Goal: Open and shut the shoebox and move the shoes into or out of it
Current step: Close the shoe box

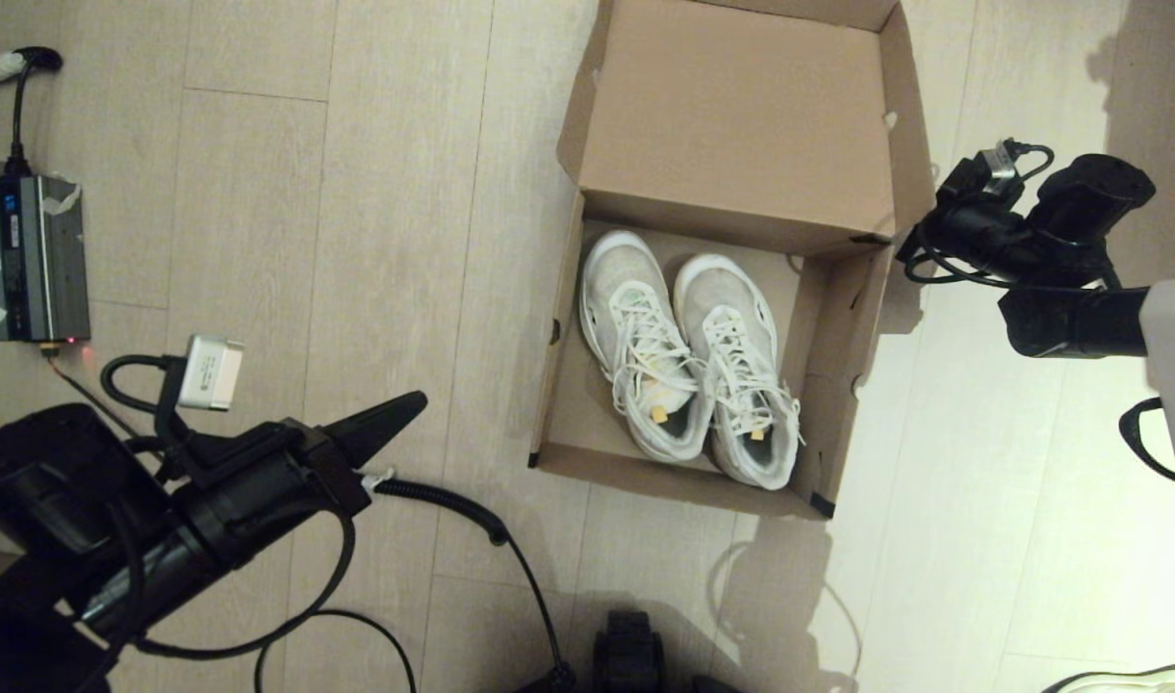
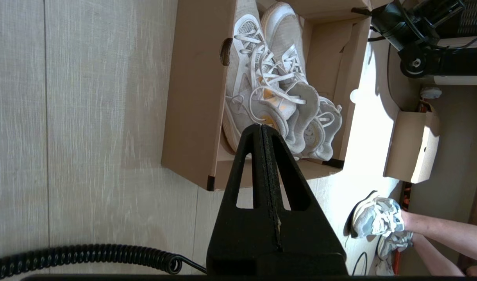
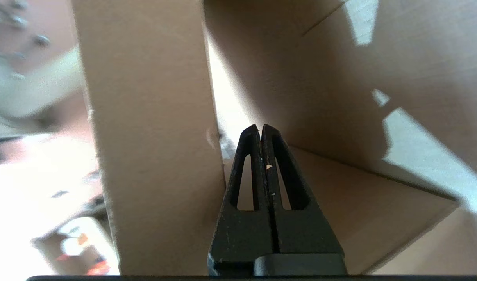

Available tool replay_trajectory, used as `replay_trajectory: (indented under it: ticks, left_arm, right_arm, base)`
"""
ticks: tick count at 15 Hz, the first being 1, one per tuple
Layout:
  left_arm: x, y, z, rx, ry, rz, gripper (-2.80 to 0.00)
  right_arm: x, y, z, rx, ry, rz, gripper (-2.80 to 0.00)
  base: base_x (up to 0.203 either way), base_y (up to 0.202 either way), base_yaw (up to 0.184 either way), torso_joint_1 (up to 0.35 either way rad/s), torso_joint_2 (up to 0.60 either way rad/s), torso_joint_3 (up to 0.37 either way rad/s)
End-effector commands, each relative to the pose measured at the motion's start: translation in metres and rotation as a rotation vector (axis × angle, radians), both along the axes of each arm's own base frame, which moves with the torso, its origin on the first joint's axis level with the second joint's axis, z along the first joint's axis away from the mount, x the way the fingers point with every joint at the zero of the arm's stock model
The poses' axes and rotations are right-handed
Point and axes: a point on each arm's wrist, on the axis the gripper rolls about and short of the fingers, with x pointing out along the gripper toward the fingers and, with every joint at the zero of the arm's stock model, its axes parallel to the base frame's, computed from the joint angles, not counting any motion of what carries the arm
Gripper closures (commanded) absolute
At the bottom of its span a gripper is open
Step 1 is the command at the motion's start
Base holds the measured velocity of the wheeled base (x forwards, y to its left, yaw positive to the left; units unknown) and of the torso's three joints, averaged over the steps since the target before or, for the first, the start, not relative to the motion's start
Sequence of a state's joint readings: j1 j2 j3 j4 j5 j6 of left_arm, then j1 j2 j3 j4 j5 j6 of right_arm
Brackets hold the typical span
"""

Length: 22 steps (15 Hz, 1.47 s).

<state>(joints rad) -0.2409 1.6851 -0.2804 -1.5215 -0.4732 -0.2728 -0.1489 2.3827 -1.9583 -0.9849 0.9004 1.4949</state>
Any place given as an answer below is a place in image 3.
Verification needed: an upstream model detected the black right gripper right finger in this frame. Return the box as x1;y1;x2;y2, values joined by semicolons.
261;124;346;254

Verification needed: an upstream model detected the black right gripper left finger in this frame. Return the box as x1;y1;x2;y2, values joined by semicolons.
207;124;279;276

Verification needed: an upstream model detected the brown cardboard shoe box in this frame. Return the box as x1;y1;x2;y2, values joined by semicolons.
70;0;477;276

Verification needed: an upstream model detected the open tan cardboard carton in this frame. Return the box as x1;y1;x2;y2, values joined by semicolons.
31;217;120;276

